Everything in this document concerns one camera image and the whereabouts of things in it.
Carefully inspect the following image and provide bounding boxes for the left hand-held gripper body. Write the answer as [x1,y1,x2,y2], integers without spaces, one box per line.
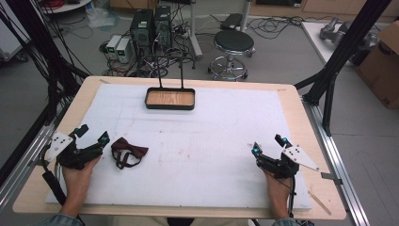
[43,131,104,171]

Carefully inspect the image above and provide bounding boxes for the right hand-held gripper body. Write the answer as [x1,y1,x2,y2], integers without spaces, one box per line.
[255,144,320,180]

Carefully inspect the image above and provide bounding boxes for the dark red bow tie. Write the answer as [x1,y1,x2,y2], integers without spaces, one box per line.
[110,137,150,170]

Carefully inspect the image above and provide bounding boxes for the person's right hand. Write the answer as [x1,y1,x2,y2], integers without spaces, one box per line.
[262,169,294,202]

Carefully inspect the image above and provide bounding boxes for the person's left hand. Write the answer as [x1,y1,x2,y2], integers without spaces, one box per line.
[60,154,102,193]

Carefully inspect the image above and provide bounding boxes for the thin wooden stick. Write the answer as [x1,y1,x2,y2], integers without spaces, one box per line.
[308,189,333,217]

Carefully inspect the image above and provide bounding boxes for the white foam mat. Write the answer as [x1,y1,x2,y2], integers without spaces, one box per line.
[45,83,313,211]

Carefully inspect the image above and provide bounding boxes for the black tray with wooden bottom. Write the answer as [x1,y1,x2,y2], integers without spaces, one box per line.
[144,87,197,111]

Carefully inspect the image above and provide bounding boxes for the white power supply unit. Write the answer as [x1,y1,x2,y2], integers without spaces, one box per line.
[105,34,122,60]
[116,38,134,65]

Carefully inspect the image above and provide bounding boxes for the person's legs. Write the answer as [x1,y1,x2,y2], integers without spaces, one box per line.
[111,216,250,226]

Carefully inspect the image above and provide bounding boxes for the black round stool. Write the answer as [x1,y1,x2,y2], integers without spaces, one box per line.
[207,29,256,82]

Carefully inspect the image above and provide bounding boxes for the black computer tower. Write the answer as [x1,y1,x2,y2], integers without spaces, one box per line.
[129,8,155,51]
[152,4,173,51]

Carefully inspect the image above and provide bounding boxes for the brown cardboard box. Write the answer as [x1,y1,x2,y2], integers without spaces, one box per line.
[355,20,399,110]

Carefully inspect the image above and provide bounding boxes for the flat black device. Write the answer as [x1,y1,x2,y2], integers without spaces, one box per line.
[219,12,244,31]

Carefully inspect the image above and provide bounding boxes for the grey metal table leg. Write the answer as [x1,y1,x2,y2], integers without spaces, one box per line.
[187,0,204,61]

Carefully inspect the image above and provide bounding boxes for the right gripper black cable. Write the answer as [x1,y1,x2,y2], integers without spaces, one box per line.
[287,175,297,219]

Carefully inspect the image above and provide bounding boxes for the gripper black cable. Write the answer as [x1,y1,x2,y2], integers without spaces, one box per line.
[287,175,297,219]
[41,144,86,226]

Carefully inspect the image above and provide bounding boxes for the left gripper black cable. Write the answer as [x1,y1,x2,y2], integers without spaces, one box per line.
[41,144,86,226]

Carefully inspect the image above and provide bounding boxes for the aluminium rail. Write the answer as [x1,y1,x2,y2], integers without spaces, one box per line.
[301,95,373,226]
[0,121,62,212]

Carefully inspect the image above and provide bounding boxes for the black frame strut with cables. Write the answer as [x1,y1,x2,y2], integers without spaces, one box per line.
[0,0,92,126]

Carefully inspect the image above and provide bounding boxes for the black metal stand frame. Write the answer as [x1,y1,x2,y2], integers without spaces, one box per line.
[150,54,186,90]

